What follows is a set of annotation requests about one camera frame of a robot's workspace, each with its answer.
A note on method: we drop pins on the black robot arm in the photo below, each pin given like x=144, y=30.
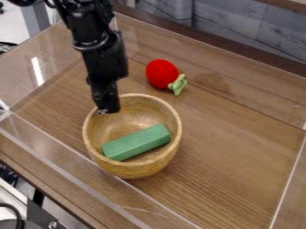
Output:
x=87, y=18

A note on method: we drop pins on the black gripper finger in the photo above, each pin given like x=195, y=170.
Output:
x=99, y=93
x=112, y=104

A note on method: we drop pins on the clear acrylic enclosure wall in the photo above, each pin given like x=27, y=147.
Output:
x=238, y=173

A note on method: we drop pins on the red plush strawberry toy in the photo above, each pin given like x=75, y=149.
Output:
x=164, y=76

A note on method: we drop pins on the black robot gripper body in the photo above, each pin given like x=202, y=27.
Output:
x=105, y=60

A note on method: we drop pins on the green rectangular block stick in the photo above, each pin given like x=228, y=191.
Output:
x=136, y=143

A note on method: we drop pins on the black metal table leg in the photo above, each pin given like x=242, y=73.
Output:
x=37, y=198

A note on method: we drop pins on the brown wooden bowl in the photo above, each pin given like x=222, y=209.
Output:
x=140, y=112

